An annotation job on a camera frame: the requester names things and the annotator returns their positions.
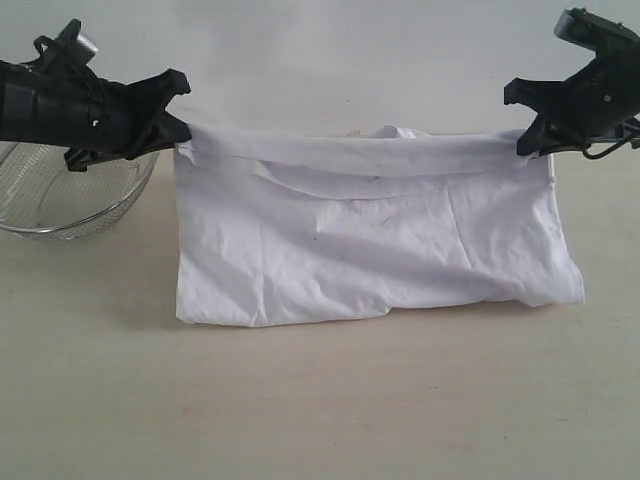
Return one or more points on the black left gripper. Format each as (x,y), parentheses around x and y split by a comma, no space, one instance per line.
(99,120)

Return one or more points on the metal wire mesh basket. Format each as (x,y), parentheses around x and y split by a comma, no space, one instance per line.
(42,200)

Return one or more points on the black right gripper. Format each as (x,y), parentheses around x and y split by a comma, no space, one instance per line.
(602,97)

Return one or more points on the white t-shirt red print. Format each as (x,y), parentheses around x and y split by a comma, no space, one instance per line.
(278,229)

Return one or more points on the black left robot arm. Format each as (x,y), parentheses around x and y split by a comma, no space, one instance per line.
(15,82)

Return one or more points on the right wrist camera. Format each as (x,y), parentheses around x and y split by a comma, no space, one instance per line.
(580,27)

